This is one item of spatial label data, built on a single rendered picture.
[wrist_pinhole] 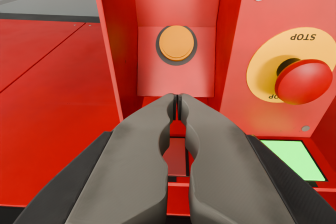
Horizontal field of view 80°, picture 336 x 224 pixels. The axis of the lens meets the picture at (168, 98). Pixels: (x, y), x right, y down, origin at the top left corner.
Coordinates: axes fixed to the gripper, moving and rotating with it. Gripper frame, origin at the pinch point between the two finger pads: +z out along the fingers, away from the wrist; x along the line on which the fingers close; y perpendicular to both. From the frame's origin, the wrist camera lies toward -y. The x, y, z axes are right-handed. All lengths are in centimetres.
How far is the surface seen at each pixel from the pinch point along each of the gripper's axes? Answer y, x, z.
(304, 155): 9.1, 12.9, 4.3
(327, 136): 17.7, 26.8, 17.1
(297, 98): 1.9, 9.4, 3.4
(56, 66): 14, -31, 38
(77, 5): 5, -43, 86
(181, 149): 9.1, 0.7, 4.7
